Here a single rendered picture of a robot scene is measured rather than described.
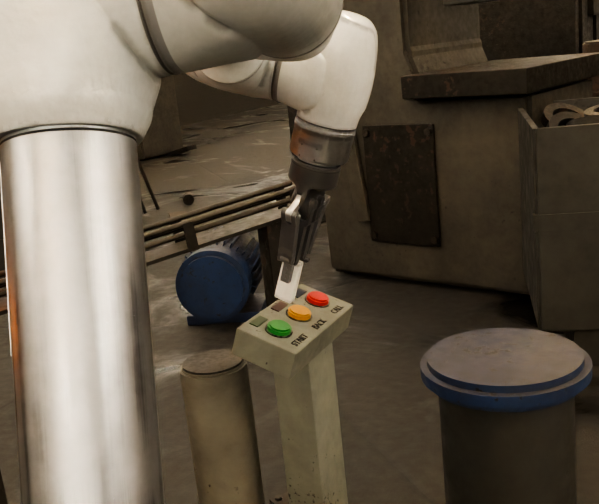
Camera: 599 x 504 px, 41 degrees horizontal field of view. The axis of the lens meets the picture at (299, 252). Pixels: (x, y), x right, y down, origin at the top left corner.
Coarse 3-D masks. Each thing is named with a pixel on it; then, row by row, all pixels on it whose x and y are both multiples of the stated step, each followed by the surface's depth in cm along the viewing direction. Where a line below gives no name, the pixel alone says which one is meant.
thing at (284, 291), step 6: (282, 264) 127; (300, 264) 126; (294, 270) 126; (294, 276) 126; (282, 282) 128; (294, 282) 127; (276, 288) 129; (282, 288) 128; (288, 288) 128; (294, 288) 127; (276, 294) 129; (282, 294) 128; (288, 294) 128; (288, 300) 128
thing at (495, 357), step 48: (480, 336) 166; (528, 336) 163; (432, 384) 151; (480, 384) 144; (528, 384) 142; (576, 384) 144; (480, 432) 148; (528, 432) 146; (480, 480) 151; (528, 480) 148; (576, 480) 158
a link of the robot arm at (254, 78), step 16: (320, 48) 75; (240, 64) 108; (256, 64) 110; (272, 64) 112; (208, 80) 113; (224, 80) 110; (240, 80) 110; (256, 80) 112; (272, 80) 112; (256, 96) 116; (272, 96) 116
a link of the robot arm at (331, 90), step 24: (360, 24) 109; (336, 48) 109; (360, 48) 109; (288, 72) 111; (312, 72) 110; (336, 72) 110; (360, 72) 111; (288, 96) 113; (312, 96) 112; (336, 96) 111; (360, 96) 112; (312, 120) 114; (336, 120) 113
